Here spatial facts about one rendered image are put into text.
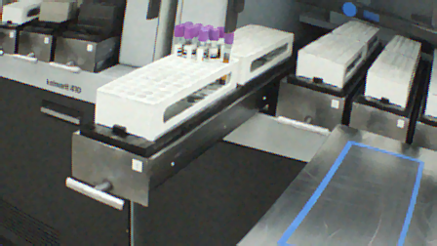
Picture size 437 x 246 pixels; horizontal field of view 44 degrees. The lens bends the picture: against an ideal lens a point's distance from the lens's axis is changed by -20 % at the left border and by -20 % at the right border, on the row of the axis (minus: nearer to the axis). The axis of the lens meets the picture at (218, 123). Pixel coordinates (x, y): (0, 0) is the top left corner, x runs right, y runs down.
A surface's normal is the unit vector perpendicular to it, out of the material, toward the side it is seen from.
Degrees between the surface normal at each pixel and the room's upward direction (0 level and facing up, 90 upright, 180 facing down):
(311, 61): 90
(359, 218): 0
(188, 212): 90
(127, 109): 90
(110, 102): 90
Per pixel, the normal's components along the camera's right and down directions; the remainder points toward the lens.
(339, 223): 0.11, -0.93
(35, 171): -0.40, 0.28
